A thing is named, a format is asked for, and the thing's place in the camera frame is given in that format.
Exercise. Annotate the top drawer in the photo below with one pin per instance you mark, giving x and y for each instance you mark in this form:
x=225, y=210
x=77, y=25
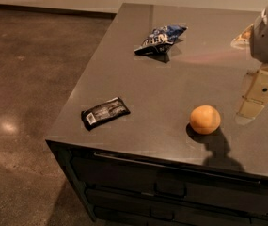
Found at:
x=174, y=184

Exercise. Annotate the bottom drawer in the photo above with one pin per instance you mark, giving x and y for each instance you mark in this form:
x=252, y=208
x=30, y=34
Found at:
x=135, y=219

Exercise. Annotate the drawer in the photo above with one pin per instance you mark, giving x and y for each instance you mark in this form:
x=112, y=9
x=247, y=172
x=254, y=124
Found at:
x=135, y=219
x=188, y=216
x=174, y=184

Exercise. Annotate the middle drawer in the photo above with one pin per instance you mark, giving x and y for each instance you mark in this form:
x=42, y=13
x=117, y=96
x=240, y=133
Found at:
x=188, y=216

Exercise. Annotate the blue chip bag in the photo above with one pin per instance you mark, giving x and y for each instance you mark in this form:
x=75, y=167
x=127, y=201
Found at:
x=160, y=40

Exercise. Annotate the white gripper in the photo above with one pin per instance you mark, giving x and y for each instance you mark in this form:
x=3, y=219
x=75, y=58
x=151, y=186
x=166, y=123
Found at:
x=267, y=40

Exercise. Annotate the black snack bar wrapper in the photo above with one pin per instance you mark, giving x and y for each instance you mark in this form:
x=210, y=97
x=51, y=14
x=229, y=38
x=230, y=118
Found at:
x=104, y=113

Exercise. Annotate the dark drawer cabinet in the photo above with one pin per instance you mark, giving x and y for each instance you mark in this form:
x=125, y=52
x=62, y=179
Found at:
x=65, y=152

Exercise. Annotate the orange fruit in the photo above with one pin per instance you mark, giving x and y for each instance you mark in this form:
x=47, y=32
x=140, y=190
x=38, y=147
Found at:
x=205, y=119

